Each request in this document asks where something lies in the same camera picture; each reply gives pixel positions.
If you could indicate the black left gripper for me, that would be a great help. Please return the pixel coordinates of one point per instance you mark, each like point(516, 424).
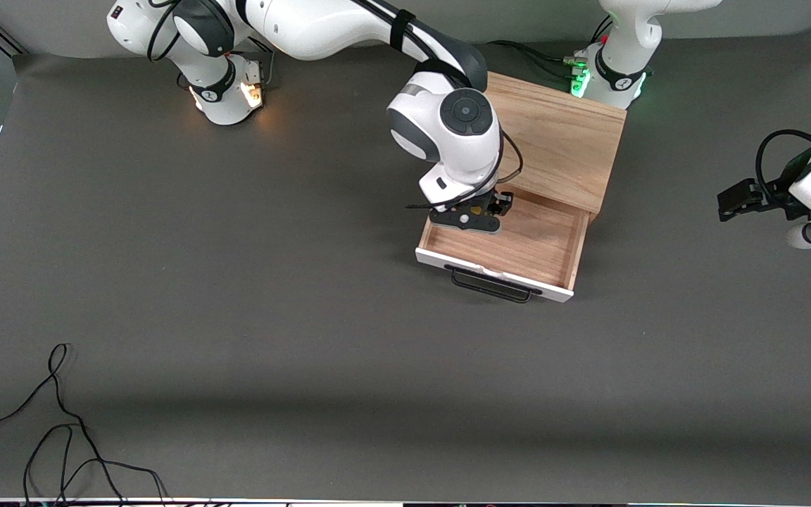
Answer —
point(780, 198)

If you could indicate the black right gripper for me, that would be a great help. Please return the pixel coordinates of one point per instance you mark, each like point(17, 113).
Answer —
point(498, 204)

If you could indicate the wooden drawer with white face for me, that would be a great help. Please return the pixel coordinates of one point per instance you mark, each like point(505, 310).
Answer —
point(539, 243)

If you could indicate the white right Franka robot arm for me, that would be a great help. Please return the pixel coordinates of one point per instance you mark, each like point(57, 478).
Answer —
point(321, 24)

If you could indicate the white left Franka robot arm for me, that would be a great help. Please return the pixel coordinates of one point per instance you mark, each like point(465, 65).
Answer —
point(624, 39)

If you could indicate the light wooden drawer cabinet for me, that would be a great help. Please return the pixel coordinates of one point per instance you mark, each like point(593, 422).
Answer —
point(560, 137)

